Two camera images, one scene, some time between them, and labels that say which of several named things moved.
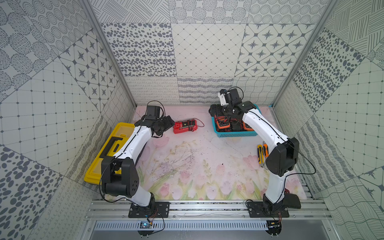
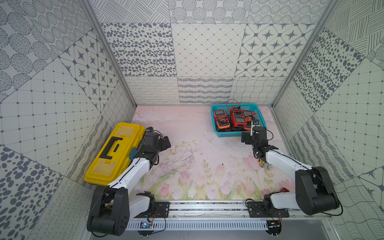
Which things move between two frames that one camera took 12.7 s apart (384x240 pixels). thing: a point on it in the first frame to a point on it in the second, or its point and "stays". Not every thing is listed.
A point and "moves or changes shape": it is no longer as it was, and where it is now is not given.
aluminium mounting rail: (310, 210) stays
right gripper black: (217, 107) to (247, 136)
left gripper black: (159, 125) to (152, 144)
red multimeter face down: (185, 126) moves or changes shape
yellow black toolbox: (117, 138) stays
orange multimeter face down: (223, 122) stays
